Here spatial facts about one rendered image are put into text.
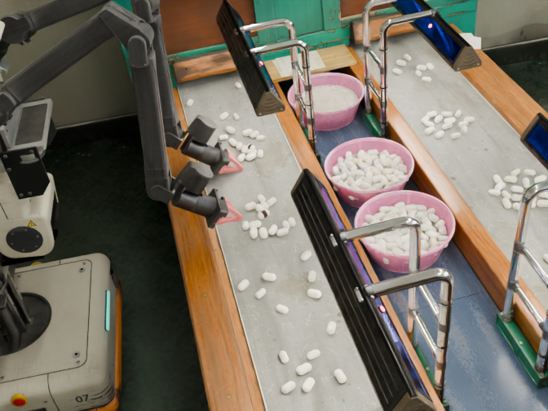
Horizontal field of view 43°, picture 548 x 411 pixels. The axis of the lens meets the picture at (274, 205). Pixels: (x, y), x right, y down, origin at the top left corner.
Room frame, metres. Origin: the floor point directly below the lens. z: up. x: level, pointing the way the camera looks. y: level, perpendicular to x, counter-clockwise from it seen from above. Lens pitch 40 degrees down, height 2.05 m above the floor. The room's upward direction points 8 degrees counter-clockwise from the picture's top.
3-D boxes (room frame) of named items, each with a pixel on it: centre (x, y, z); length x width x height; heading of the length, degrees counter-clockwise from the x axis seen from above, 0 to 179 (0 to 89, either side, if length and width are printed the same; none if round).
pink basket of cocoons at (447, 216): (1.38, -0.34, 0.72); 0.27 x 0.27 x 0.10
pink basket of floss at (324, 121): (2.09, -0.23, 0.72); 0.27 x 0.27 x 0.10
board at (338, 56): (2.30, -0.20, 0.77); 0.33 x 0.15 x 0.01; 99
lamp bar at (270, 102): (1.88, 0.02, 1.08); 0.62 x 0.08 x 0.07; 9
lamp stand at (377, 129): (1.94, -0.46, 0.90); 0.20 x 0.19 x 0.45; 9
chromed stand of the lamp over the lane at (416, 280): (0.93, -0.21, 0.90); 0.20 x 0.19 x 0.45; 9
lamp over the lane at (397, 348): (0.92, -0.13, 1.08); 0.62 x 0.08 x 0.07; 9
